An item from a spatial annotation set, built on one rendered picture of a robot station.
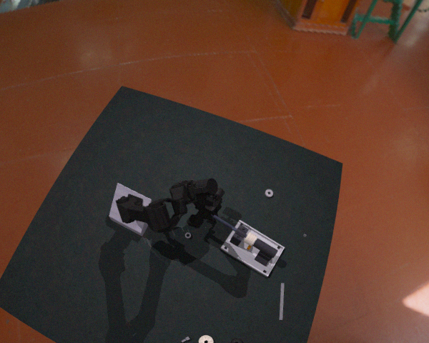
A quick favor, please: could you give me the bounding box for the dark blue-grey metal shaft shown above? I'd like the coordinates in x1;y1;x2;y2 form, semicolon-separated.
211;214;237;232

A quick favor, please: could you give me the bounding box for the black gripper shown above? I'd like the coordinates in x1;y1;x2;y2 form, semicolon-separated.
187;188;225;228

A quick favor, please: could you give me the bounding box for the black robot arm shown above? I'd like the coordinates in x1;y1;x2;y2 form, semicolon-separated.
116;179;222;233

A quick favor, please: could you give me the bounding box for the grey flat bar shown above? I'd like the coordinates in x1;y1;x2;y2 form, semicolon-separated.
279;283;285;320

